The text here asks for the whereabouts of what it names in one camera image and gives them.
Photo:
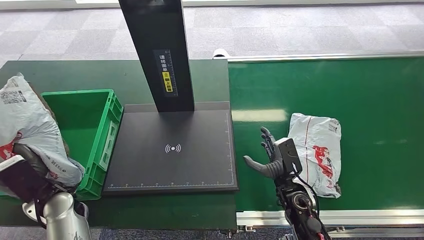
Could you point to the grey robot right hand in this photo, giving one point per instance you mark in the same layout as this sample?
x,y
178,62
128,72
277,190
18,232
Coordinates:
x,y
270,167

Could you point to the grey red-print mailer package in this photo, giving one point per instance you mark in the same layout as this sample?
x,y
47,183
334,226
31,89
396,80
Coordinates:
x,y
318,149
26,122

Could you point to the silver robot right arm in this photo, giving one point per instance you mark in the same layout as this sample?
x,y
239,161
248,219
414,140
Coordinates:
x,y
301,212

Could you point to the green conveyor belt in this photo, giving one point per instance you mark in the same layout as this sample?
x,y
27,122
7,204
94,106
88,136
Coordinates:
x,y
381,116

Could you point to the white conveyor roller cap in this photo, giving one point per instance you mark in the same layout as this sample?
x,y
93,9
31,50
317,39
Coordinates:
x,y
219,53

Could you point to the black yellow label sticker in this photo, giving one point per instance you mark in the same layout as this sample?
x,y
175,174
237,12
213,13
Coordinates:
x,y
166,74

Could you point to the green plastic crate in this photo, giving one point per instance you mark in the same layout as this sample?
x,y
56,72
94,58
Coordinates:
x,y
86,126

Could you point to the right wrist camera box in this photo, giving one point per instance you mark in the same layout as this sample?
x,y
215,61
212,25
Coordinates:
x,y
288,155

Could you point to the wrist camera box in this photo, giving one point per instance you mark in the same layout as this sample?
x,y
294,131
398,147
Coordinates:
x,y
20,180
288,155

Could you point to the small metal conveyor bracket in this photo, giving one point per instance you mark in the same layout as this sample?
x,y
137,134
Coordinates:
x,y
247,228

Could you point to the black scanner base plate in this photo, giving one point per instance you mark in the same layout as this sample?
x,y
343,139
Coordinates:
x,y
172,132

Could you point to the aluminium conveyor side rail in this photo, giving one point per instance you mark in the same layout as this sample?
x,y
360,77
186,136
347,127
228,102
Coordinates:
x,y
381,217
314,57

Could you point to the black scanner post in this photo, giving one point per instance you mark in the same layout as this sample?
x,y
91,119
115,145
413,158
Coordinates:
x,y
155,33

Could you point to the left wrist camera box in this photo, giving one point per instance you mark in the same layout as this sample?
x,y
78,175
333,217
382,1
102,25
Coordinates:
x,y
20,180

